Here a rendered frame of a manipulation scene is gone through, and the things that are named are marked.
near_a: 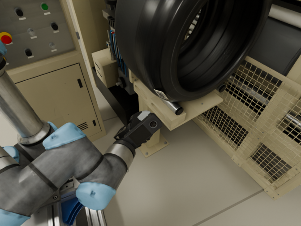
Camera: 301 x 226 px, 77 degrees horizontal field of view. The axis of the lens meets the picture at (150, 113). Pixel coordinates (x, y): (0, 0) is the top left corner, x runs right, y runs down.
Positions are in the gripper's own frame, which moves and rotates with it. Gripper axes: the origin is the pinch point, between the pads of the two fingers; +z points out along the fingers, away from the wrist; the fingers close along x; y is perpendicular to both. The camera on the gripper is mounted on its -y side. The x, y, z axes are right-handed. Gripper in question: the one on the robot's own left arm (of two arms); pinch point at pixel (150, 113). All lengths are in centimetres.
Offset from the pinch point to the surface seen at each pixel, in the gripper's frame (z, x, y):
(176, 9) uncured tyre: 2.0, -18.8, -27.0
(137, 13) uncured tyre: 4.6, -26.1, -17.2
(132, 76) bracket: 35.6, -14.0, 17.8
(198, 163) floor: 71, 80, 47
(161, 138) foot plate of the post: 84, 47, 69
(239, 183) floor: 65, 107, 26
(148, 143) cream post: 68, 39, 72
